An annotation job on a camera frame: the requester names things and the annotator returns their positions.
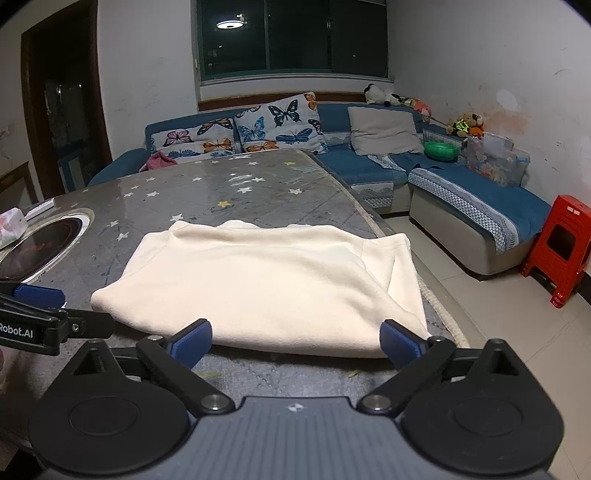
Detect white remote control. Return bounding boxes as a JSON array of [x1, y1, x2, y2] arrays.
[[24, 198, 55, 221]]

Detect butterfly cushion left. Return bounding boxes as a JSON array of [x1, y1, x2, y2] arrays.
[[148, 118, 235, 163]]

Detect round black induction cooktop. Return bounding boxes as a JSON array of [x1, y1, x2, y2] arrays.
[[0, 208, 95, 283]]

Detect pink cloth on sofa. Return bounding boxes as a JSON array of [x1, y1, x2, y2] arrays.
[[139, 151, 177, 172]]

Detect grey plain cushion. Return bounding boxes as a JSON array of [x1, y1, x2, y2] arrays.
[[348, 107, 424, 156]]

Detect blue corner sofa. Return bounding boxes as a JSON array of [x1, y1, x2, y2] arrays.
[[91, 102, 551, 277]]

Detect green bowl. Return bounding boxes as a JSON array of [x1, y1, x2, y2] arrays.
[[423, 141, 460, 163]]

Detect butterfly cushion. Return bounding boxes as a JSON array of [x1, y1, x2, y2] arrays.
[[235, 92, 328, 154], [148, 118, 235, 163]]

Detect black white plush toy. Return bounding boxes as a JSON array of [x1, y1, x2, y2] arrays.
[[363, 83, 405, 107]]

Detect red plastic stool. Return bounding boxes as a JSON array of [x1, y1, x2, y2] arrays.
[[522, 195, 591, 308]]

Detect dark wooden door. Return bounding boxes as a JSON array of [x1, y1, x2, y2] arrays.
[[21, 1, 112, 198]]

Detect butterfly cushion right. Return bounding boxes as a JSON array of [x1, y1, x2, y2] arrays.
[[235, 92, 328, 154]]

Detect white pink tissue pack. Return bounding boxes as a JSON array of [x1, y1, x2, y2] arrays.
[[0, 208, 28, 249]]

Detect orange yellow plush toys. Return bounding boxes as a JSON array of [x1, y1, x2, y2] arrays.
[[446, 113, 484, 138]]

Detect clear plastic storage box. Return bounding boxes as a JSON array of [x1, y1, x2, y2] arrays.
[[466, 132, 531, 187]]

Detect dark window with frame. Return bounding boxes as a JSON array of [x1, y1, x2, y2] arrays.
[[197, 1, 389, 80]]

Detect cream white sweater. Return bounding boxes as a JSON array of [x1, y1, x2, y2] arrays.
[[91, 220, 429, 358]]

